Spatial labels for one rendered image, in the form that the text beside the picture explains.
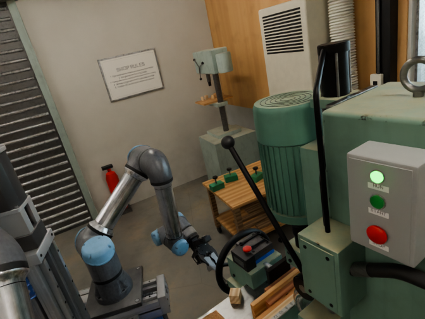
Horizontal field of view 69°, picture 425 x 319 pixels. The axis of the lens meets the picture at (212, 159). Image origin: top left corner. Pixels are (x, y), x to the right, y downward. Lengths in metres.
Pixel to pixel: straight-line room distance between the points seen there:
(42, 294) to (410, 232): 0.90
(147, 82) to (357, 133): 3.31
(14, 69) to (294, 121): 3.17
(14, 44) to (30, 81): 0.35
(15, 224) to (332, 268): 0.77
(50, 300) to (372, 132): 0.91
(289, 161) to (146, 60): 3.12
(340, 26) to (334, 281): 1.83
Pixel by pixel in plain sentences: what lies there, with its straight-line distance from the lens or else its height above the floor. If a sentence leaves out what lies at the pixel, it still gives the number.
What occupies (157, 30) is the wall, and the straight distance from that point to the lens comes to 3.82.
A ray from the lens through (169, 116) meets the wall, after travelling 3.86.
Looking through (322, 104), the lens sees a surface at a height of 1.51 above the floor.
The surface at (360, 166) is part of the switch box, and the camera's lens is 0.50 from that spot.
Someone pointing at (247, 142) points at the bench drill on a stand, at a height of 0.61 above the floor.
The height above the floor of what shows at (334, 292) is 1.21.
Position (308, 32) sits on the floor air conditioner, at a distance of 2.28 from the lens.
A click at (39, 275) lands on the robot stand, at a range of 1.00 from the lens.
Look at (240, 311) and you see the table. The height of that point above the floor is 0.90.
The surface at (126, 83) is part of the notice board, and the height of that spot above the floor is 1.41.
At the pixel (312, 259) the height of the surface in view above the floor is 1.26.
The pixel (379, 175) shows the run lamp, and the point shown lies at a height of 1.46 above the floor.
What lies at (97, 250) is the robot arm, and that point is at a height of 1.04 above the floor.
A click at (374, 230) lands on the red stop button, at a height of 1.37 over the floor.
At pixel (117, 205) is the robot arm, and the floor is 1.11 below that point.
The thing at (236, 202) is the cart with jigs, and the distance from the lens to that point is 2.33.
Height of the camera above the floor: 1.68
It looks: 21 degrees down
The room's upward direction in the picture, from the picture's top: 12 degrees counter-clockwise
